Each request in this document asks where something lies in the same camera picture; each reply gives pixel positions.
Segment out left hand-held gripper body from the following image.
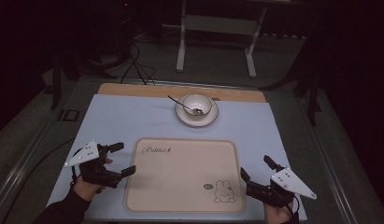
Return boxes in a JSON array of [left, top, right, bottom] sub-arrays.
[[64, 139, 122, 189]]

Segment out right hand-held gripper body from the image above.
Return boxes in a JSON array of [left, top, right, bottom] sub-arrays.
[[245, 166, 318, 209]]

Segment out person's left hand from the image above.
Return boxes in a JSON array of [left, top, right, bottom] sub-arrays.
[[72, 157, 114, 202]]

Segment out person's right hand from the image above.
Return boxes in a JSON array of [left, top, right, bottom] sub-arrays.
[[263, 201, 295, 224]]

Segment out light blue table mat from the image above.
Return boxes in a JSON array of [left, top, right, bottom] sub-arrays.
[[46, 93, 308, 223]]

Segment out beige rabbit print placemat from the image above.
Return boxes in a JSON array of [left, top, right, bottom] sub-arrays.
[[123, 136, 247, 216]]

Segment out wooden table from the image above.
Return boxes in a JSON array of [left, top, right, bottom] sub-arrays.
[[96, 82, 268, 104]]

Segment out white saucer plate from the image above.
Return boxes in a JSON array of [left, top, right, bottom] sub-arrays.
[[174, 94, 220, 129]]

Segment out metal spoon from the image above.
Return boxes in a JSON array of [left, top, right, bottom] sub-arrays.
[[166, 94, 206, 116]]

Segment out black stand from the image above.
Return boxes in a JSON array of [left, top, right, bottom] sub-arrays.
[[42, 46, 119, 111], [258, 29, 324, 127]]

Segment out white ceramic bowl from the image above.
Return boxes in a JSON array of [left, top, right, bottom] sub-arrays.
[[181, 92, 213, 122]]

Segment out white metal stand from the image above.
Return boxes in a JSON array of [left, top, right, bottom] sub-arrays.
[[175, 0, 269, 79]]

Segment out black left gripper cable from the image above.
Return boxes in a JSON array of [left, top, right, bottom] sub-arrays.
[[70, 148, 82, 189]]

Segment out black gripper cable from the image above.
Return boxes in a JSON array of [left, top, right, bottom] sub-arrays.
[[70, 148, 82, 189], [285, 193, 302, 224]]

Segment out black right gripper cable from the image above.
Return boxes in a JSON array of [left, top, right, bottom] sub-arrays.
[[285, 193, 302, 224]]

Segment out long black floor cable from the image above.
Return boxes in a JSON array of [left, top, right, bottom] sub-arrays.
[[2, 137, 76, 217]]

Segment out black floor cables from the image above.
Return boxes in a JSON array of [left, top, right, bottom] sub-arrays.
[[119, 42, 157, 86]]

